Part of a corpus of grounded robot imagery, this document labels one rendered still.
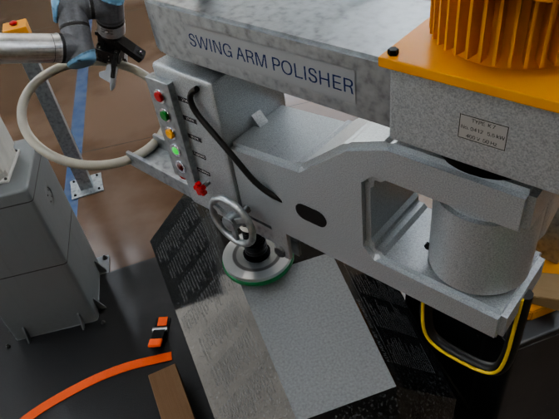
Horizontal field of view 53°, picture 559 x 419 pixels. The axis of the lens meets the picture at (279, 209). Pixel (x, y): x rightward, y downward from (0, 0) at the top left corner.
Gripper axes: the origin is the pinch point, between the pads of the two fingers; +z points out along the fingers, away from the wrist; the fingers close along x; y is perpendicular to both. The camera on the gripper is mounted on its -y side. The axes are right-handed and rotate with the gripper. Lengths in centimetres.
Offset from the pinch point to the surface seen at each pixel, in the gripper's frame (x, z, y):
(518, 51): 83, -110, -85
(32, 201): 32, 47, 27
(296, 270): 61, -3, -76
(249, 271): 67, -5, -62
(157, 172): 46, -13, -28
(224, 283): 66, 8, -56
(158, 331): 52, 102, -31
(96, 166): 45.9, -7.4, -8.8
